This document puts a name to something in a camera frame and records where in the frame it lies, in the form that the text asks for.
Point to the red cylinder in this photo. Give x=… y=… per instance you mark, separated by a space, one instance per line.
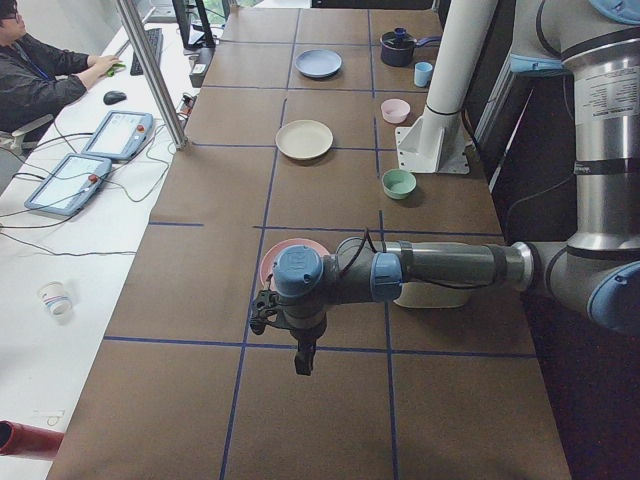
x=30 y=442

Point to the aluminium frame post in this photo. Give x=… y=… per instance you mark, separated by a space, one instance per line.
x=152 y=72

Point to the blue plate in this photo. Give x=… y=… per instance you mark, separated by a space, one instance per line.
x=318 y=63

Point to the rear teach pendant tablet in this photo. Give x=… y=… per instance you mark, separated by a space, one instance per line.
x=120 y=135

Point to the black computer mouse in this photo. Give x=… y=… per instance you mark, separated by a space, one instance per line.
x=113 y=97

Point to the cream plate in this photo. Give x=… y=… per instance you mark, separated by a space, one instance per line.
x=304 y=139

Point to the pink plate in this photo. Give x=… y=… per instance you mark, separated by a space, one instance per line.
x=295 y=266

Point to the seated person in black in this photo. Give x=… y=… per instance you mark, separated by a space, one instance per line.
x=38 y=79

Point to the computer monitor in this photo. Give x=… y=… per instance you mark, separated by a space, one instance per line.
x=193 y=23

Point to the paper cup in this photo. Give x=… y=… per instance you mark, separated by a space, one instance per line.
x=55 y=298

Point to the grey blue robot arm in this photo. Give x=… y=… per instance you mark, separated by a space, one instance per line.
x=595 y=272

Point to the green bowl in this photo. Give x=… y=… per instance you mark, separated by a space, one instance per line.
x=398 y=184

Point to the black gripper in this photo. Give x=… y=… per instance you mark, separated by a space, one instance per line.
x=305 y=335

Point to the dark blue pot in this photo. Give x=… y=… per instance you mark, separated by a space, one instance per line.
x=398 y=46

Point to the front teach pendant tablet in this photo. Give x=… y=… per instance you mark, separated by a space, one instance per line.
x=70 y=185

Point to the teach pendant tablet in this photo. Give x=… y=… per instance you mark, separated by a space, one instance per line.
x=70 y=185
x=120 y=135

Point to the cream toaster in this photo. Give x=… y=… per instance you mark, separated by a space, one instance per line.
x=418 y=295

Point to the pink bowl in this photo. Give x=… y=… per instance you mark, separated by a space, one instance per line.
x=395 y=111

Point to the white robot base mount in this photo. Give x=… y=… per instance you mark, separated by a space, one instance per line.
x=435 y=143

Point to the light blue cup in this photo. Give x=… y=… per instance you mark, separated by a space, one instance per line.
x=422 y=74

